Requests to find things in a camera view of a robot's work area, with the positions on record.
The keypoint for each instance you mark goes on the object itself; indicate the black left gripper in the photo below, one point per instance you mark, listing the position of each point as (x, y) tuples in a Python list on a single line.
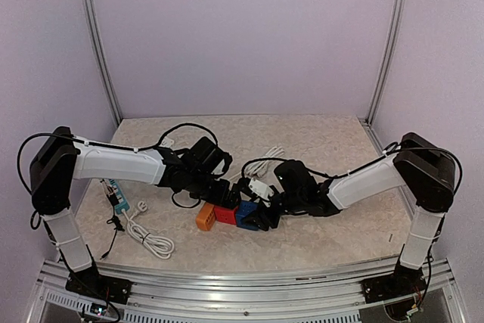
[(219, 200)]

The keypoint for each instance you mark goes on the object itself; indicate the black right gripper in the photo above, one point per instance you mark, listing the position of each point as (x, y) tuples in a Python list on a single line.
[(262, 219)]

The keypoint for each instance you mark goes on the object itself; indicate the blue cube socket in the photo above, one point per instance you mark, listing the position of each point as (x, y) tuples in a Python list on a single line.
[(244, 209)]

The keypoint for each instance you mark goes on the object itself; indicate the red cube socket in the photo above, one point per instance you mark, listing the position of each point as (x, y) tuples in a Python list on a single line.
[(226, 215)]

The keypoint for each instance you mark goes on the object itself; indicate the orange USB socket block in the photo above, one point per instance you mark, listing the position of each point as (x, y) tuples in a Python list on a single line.
[(206, 217)]

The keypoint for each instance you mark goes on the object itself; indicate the white plug adapter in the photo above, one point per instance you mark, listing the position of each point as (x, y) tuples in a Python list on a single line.
[(167, 142)]

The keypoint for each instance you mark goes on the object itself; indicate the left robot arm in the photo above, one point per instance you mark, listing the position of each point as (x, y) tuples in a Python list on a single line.
[(65, 157)]

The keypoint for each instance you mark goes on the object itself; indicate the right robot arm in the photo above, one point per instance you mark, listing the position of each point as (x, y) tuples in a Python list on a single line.
[(433, 175)]

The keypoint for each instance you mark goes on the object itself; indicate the teal power strip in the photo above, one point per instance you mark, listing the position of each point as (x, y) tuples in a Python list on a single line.
[(117, 198)]

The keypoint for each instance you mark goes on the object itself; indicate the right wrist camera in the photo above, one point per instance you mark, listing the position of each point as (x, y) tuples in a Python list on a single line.
[(252, 187)]

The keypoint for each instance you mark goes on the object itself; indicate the aluminium front rail frame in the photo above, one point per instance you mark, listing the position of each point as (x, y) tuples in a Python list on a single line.
[(315, 295)]

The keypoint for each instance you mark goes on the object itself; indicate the black charger with thin cable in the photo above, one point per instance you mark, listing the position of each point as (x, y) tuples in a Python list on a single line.
[(115, 221)]

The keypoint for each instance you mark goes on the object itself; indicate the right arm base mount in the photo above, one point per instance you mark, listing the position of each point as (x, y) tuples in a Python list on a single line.
[(401, 282)]

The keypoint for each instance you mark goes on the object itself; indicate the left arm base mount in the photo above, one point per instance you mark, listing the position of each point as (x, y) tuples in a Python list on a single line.
[(100, 285)]

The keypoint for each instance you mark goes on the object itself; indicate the right aluminium corner post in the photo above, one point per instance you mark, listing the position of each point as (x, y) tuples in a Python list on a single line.
[(388, 52)]

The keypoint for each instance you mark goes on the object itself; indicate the aluminium corner post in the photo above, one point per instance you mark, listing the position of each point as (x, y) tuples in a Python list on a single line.
[(388, 52), (101, 61)]

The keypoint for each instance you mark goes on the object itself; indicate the left aluminium corner post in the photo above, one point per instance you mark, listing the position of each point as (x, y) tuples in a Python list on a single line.
[(101, 61)]

